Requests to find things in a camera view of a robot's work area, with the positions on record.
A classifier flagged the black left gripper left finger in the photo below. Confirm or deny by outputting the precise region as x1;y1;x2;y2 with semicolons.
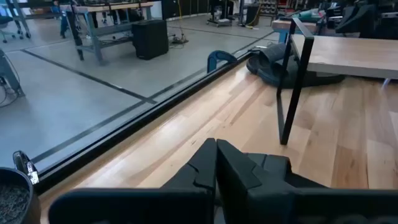
161;138;217;191

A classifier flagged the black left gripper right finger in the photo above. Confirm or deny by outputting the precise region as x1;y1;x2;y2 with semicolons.
216;139;295;224

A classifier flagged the black slide sandal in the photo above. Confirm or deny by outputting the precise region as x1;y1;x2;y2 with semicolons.
256;54;345;89
246;42;292;75

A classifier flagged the wooden shelf with black legs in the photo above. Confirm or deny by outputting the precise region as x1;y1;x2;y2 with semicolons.
275;17;398;146

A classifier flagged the black speaker box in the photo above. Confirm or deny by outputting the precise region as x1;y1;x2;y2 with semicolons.
131;19;170;61

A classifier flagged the low equipment cart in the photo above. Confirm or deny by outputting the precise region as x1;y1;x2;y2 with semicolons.
206;0;233;28

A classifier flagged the black cabinet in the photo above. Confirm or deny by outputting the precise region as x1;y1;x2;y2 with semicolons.
245;3;261;27

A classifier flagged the parts bin rack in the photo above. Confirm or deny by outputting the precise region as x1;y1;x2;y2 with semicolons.
259;0;278;17

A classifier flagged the grey metal workbench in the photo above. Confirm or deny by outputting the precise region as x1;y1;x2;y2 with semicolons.
58;1;155;67

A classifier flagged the green plant in black pot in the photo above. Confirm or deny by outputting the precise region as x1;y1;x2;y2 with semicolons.
0;167;42;224

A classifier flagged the person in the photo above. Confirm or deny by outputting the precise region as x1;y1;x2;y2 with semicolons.
52;0;75;39

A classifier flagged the grey equipment stand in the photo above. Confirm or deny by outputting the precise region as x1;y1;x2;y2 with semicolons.
0;49;26;98

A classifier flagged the grey rolling stand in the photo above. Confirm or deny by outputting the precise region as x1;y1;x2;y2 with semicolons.
4;0;32;40

